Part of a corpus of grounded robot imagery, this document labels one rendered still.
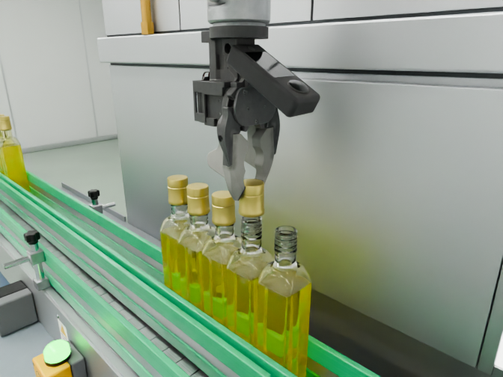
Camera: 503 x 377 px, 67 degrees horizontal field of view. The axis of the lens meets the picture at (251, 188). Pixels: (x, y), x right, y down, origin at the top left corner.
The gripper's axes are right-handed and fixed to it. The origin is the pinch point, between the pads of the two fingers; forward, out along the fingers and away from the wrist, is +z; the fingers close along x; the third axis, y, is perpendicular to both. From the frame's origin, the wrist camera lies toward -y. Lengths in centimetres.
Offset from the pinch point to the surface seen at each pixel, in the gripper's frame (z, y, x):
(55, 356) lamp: 33.8, 29.4, 20.1
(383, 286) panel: 14.3, -14.3, -12.3
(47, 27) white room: -55, 586, -182
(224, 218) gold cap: 5.5, 4.5, 0.9
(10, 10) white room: -75, 586, -139
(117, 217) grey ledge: 30, 72, -14
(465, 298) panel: 11.3, -24.6, -12.5
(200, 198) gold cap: 3.8, 10.0, 0.9
